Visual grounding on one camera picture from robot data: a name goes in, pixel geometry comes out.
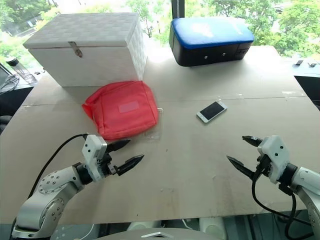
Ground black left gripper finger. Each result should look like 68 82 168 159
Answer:
106 139 132 153
113 154 145 177

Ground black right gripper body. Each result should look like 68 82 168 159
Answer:
254 154 274 179

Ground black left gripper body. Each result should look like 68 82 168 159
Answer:
96 149 120 179

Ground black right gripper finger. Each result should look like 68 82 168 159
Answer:
226 155 258 181
241 135 264 148

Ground red fabric pouch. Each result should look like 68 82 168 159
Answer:
81 80 160 141

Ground white smartphone with dark screen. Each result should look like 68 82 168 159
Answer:
196 100 229 124

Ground blue and black hard case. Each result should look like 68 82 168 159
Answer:
168 17 255 67

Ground dark side desk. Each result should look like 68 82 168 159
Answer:
291 61 320 112

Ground white woven lidded box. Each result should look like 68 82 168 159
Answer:
22 12 148 88

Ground dark side table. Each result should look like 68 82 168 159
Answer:
0 82 35 118

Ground clear bottle with black cap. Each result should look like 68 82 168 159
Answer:
6 56 37 84

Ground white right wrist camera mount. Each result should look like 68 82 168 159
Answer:
257 135 290 185

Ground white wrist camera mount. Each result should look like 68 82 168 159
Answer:
81 134 108 183
257 135 290 185

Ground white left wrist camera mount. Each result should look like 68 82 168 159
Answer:
81 134 108 183

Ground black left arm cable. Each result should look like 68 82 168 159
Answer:
26 133 89 201

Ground brown box latch strap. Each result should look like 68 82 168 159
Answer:
67 41 84 59

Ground grey tangled cables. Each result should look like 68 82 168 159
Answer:
0 73 21 94

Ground dark window frame post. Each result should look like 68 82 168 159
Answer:
171 0 186 20

